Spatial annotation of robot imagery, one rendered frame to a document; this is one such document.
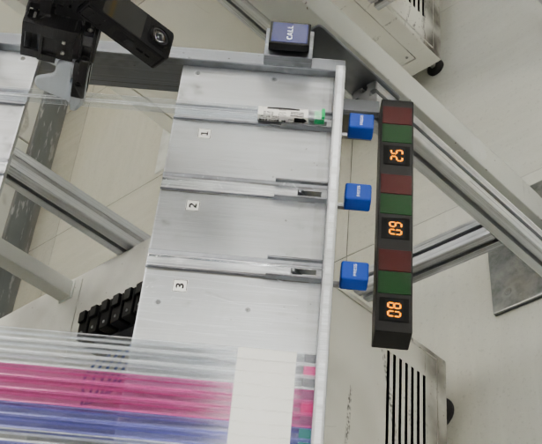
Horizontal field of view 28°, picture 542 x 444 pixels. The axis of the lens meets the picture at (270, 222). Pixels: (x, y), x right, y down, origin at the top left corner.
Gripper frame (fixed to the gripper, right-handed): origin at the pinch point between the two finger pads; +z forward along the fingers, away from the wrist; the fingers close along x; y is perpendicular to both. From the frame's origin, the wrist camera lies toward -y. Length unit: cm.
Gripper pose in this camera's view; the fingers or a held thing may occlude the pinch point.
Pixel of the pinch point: (81, 97)
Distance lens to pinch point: 135.7
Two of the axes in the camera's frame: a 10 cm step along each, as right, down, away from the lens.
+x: -0.8, 7.9, -6.1
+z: -2.4, 5.8, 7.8
